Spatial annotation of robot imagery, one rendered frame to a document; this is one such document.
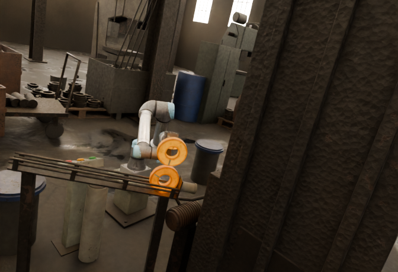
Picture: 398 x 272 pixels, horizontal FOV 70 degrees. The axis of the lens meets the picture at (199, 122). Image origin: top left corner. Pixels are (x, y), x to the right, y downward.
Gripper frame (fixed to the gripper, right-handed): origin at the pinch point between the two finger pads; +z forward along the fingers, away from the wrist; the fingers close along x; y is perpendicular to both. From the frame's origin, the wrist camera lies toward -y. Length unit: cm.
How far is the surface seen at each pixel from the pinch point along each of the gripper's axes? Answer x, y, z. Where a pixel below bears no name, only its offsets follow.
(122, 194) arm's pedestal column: -18, -52, -88
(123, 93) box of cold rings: -33, 37, -320
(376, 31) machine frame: 41, 50, 73
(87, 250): -35, -72, -37
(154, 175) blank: -6.6, -15.0, -2.5
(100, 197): -32, -36, -28
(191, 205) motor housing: 17.9, -33.0, -13.4
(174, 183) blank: 4.5, -18.8, -4.5
